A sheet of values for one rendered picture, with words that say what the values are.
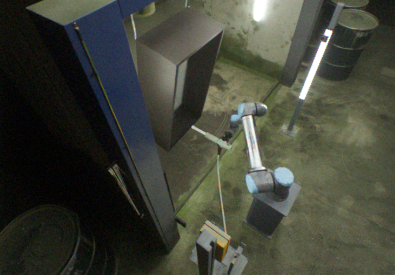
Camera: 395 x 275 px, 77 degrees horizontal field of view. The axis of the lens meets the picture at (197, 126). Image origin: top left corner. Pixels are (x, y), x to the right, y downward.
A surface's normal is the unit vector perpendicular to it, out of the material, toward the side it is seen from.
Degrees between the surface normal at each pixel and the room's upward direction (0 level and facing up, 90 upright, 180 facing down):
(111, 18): 90
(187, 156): 0
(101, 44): 90
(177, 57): 12
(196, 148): 0
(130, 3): 90
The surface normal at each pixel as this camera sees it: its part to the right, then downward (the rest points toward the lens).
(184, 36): 0.14, -0.54
